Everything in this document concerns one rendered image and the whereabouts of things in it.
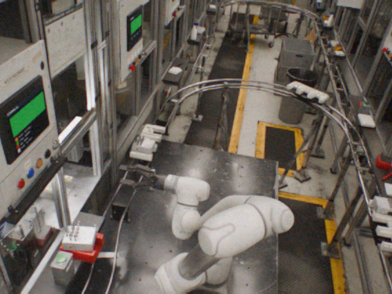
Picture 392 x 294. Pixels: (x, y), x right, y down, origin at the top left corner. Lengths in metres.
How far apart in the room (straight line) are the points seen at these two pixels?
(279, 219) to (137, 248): 1.04
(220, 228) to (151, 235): 1.02
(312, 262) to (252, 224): 1.96
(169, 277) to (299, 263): 1.58
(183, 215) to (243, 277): 0.52
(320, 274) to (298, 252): 0.23
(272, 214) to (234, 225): 0.14
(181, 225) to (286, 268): 1.45
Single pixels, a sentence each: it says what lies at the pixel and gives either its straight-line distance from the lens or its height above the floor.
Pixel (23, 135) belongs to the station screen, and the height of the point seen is 1.60.
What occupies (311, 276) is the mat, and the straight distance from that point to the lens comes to 3.03.
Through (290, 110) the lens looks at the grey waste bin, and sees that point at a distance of 4.61.
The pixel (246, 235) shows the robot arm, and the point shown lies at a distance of 1.17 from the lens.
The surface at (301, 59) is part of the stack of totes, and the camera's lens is 5.16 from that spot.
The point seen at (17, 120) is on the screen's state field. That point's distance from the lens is 1.25.
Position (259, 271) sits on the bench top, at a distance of 2.06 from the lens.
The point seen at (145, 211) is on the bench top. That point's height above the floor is 0.68.
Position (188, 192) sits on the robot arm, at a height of 1.14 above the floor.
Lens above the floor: 2.29
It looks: 36 degrees down
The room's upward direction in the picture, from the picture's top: 7 degrees clockwise
